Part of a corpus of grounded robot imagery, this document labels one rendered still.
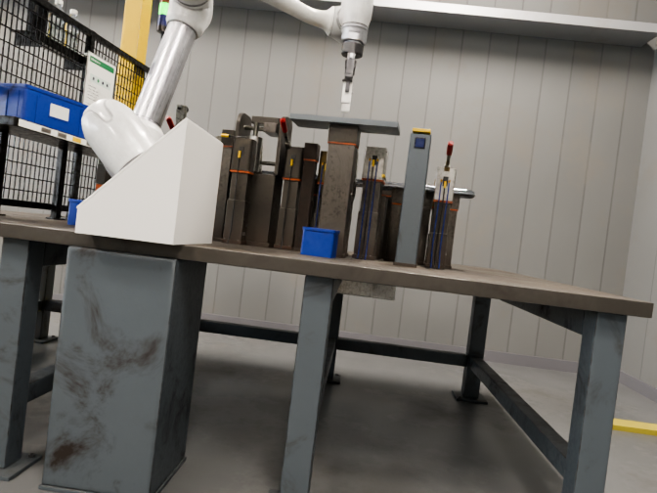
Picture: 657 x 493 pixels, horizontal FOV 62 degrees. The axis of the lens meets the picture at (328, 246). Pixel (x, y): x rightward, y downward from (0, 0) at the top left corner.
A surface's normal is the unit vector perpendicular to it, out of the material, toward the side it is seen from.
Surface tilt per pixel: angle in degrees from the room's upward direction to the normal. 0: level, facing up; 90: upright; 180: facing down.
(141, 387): 90
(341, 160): 90
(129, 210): 90
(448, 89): 90
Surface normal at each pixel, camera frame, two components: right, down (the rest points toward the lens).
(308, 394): -0.06, 0.01
